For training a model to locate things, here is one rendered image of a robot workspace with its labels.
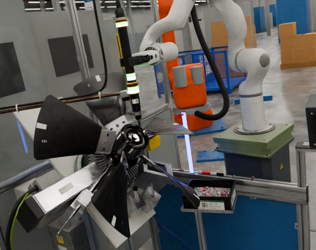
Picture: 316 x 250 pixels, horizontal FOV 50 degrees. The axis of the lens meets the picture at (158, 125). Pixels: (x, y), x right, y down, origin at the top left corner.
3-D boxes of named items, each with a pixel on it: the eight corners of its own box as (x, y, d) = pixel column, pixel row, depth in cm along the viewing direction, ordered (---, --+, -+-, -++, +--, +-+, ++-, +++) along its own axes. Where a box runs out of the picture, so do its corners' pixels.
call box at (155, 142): (128, 151, 190) (125, 133, 187) (139, 145, 198) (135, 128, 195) (151, 153, 181) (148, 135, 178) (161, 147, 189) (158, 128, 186)
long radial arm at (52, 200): (83, 175, 138) (94, 160, 131) (94, 190, 137) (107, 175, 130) (22, 211, 116) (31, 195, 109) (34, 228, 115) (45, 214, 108)
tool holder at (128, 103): (123, 117, 133) (118, 93, 130) (125, 113, 140) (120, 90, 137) (145, 114, 133) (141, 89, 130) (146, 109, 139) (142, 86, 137)
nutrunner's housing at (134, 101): (133, 121, 135) (111, 0, 123) (133, 118, 139) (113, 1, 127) (143, 119, 135) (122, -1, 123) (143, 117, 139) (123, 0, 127)
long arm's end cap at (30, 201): (22, 211, 116) (31, 195, 109) (34, 228, 115) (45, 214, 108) (14, 215, 114) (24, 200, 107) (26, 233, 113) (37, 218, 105)
